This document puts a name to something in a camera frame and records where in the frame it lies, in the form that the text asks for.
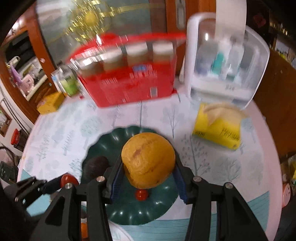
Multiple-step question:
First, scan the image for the white bottle sterilizer cabinet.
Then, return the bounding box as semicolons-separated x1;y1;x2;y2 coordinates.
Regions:
179;13;270;109

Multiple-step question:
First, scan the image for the small yellow carton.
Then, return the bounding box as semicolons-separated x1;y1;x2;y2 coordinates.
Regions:
36;92;65;114

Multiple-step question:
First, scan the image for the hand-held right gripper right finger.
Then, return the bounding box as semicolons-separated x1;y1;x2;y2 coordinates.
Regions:
172;162;269;241

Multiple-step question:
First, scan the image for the dark avocado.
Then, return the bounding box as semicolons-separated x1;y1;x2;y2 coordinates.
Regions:
83;156;110;186

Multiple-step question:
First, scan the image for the wooden cabinet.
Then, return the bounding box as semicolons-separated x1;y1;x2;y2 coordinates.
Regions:
0;9;60;116

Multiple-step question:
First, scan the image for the yellow tissue box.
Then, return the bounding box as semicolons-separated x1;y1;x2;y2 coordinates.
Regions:
192;102;247;151

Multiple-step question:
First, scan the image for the teal baby bottle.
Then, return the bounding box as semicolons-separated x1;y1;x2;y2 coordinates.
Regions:
213;52;225;75

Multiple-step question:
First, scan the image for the green label jar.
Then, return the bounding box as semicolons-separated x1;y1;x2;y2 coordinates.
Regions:
58;66;79;96

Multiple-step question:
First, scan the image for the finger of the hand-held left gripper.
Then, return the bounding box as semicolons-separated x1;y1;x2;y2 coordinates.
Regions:
14;176;63;204

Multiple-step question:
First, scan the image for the large yellow orange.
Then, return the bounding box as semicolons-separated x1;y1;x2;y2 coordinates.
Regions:
121;133;176;189

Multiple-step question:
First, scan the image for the white floral plate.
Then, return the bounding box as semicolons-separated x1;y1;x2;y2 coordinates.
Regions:
79;209;132;241

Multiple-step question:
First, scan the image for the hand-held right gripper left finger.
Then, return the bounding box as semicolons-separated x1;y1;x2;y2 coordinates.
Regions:
30;160;124;241

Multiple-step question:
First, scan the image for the tan lidded jar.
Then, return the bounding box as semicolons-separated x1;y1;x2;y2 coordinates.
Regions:
103;50;123;71
127;43;148;66
153;42;174;64
80;59;100;77

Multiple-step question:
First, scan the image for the dark green scalloped plate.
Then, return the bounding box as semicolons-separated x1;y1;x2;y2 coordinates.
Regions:
81;126;185;226

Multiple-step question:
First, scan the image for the red jar package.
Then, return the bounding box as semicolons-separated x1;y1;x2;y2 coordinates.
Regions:
66;32;186;108

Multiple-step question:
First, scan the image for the red cherry tomato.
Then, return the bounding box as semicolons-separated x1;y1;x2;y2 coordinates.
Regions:
60;174;79;189
135;189;148;201

